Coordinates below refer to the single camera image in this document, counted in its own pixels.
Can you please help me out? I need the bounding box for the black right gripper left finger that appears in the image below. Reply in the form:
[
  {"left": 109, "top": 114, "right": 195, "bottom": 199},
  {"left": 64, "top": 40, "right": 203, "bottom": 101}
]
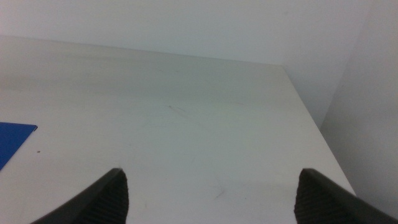
[{"left": 30, "top": 167, "right": 130, "bottom": 224}]

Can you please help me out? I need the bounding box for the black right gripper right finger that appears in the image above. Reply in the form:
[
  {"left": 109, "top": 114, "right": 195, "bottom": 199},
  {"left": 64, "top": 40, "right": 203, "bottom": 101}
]
[{"left": 294, "top": 168, "right": 398, "bottom": 224}]

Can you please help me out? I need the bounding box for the blue rectangular mat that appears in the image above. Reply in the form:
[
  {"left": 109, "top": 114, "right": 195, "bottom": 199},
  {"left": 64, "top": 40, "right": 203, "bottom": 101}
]
[{"left": 0, "top": 121, "right": 39, "bottom": 172}]

